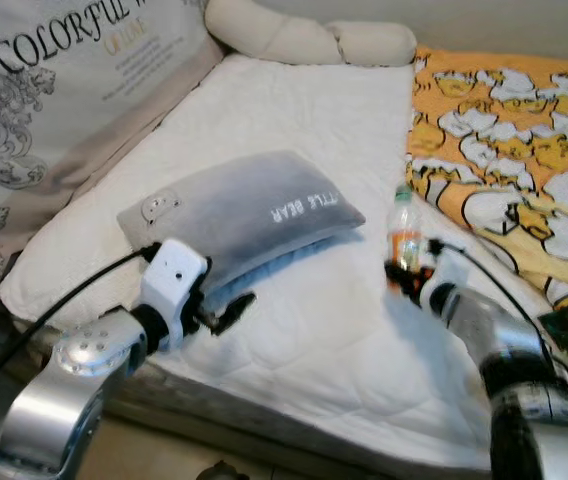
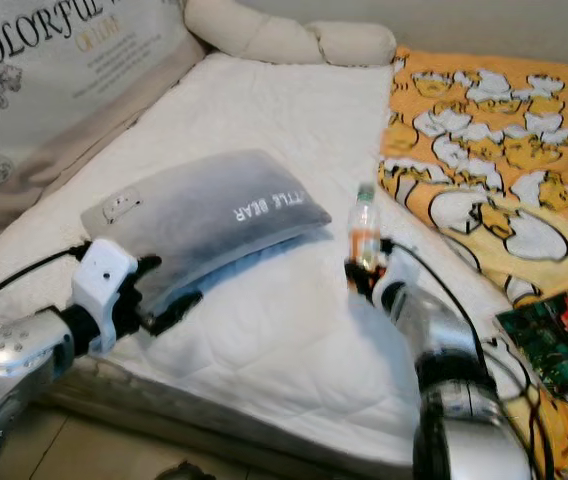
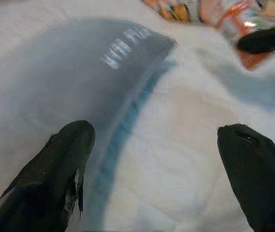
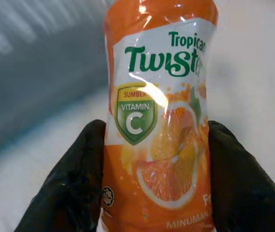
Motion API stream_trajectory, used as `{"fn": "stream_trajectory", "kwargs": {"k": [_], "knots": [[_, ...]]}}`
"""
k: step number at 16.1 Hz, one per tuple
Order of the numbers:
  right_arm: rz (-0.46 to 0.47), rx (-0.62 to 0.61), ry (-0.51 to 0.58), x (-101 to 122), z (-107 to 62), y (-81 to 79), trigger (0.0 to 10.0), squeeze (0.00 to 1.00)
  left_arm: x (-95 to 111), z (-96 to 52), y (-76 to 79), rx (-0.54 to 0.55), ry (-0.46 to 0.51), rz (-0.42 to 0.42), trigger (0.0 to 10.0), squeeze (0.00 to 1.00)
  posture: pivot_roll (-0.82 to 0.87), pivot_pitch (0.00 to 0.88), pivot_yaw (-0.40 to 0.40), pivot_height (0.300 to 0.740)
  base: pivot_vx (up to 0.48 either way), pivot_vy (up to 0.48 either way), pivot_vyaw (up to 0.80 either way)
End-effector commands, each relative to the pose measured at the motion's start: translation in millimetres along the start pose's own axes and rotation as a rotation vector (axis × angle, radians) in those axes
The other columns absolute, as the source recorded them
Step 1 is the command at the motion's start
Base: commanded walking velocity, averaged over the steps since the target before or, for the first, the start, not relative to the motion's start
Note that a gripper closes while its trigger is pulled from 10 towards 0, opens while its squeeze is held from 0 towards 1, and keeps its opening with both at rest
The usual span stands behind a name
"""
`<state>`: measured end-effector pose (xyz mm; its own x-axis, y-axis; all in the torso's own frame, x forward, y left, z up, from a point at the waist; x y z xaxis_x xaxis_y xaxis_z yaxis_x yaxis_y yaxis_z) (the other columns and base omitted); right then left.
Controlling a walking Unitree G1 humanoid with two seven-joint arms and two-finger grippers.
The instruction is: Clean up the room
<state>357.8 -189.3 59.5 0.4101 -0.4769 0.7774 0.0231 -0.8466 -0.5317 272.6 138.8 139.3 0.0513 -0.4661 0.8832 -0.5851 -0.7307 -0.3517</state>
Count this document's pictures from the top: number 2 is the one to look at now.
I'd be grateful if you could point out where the clear plastic bottle orange label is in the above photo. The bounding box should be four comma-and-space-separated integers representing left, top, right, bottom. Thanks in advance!
349, 183, 382, 273

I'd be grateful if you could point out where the grey little bear pillow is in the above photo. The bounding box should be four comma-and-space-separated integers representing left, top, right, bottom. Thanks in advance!
81, 150, 333, 306

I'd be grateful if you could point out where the green book red flower cover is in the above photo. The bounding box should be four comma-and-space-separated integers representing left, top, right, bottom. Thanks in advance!
496, 285, 568, 416

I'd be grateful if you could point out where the grey bed base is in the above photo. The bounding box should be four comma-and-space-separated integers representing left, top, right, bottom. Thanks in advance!
44, 365, 425, 480

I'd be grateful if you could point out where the dark robot foot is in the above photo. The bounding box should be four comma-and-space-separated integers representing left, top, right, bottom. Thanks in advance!
154, 460, 217, 480

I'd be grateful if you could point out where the yellow duck print blanket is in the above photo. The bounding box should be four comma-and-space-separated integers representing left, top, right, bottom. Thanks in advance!
382, 45, 568, 480

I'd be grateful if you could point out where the white quilted mattress pad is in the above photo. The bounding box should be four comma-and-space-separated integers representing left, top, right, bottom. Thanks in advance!
0, 52, 525, 476

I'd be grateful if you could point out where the beige bolster cushion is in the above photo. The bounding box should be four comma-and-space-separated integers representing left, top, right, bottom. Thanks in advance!
184, 0, 398, 68

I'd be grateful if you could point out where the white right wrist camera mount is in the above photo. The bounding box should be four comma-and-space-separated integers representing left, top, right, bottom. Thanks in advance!
374, 250, 425, 306

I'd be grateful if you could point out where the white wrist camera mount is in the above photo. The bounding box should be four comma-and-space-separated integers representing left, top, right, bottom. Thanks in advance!
72, 238, 140, 353
374, 250, 425, 306

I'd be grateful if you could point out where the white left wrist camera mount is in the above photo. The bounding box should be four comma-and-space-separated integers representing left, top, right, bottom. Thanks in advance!
72, 238, 140, 353

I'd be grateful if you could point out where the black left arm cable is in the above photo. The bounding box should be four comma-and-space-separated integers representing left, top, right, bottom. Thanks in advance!
0, 243, 93, 296

